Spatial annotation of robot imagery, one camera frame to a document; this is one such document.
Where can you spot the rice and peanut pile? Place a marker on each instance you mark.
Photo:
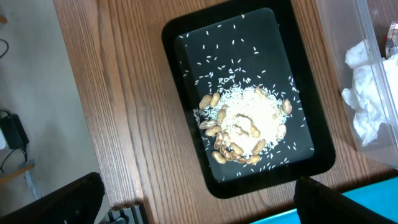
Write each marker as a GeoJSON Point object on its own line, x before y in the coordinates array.
{"type": "Point", "coordinates": [249, 111]}

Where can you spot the clear plastic bin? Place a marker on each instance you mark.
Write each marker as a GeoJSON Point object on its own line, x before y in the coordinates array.
{"type": "Point", "coordinates": [345, 24]}

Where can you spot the black waste tray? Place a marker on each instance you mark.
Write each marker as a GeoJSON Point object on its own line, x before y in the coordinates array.
{"type": "Point", "coordinates": [255, 13]}

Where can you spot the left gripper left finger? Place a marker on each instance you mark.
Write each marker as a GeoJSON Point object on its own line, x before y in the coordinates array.
{"type": "Point", "coordinates": [77, 202]}

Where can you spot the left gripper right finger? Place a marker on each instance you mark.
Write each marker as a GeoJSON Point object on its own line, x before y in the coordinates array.
{"type": "Point", "coordinates": [317, 203]}

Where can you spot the black power adapter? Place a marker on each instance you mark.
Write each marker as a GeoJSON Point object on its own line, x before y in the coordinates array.
{"type": "Point", "coordinates": [13, 130]}

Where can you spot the foil wrapper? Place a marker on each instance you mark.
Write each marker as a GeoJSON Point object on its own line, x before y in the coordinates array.
{"type": "Point", "coordinates": [391, 40]}

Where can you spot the teal serving tray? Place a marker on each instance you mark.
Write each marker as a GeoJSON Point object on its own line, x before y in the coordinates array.
{"type": "Point", "coordinates": [380, 198]}

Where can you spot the white napkin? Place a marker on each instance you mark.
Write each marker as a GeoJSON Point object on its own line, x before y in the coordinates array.
{"type": "Point", "coordinates": [363, 96]}

